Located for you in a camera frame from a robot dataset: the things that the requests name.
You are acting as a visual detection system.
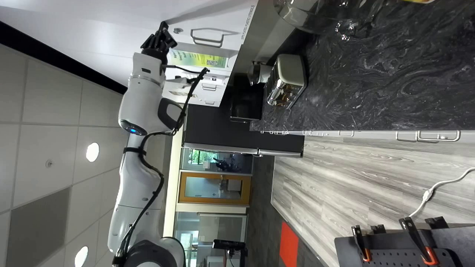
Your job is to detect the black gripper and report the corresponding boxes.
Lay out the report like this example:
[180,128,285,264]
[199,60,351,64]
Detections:
[140,20,179,66]

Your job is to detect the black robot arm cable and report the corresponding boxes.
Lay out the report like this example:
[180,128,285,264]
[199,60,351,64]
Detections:
[118,66,213,264]

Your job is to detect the round ceiling light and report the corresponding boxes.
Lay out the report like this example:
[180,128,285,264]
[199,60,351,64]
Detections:
[73,245,91,267]
[85,141,101,163]

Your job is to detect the red floor mat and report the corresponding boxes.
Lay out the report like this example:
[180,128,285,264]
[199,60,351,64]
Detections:
[280,220,302,267]

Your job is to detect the short silver cabinet handle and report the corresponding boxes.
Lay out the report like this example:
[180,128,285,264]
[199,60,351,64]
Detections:
[395,131,422,144]

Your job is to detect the black clamp with orange handle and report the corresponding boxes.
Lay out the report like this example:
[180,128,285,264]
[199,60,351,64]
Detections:
[351,224,375,264]
[400,217,441,267]

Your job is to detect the white lower cabinet unit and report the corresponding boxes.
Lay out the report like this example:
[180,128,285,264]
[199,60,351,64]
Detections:
[262,129,475,146]

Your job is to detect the black countertop appliance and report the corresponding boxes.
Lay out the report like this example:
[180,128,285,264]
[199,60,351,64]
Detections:
[229,73,265,123]

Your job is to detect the long silver drawer handle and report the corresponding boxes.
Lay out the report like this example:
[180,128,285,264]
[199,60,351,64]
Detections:
[418,129,464,146]

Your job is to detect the black stool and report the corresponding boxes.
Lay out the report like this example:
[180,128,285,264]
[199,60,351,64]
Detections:
[213,239,248,254]

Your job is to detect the long silver bar handle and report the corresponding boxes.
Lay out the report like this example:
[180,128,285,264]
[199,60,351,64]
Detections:
[183,143,305,159]

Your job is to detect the black tall cabinet panel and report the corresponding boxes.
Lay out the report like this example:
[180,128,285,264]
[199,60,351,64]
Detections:
[183,103,306,159]

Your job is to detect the silver cupboard door handle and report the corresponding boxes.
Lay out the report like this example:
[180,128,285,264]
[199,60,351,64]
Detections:
[190,27,239,49]

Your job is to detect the grey metal jug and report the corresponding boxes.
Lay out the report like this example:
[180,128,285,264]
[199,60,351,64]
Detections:
[251,61,274,86]

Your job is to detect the white floor cable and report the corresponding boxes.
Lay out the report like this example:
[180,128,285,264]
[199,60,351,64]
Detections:
[407,166,475,220]

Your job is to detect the silver toaster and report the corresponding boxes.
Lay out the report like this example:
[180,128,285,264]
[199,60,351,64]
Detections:
[265,52,309,110]

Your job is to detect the wood framed glass door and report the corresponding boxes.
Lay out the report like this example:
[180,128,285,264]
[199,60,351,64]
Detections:
[179,171,253,206]

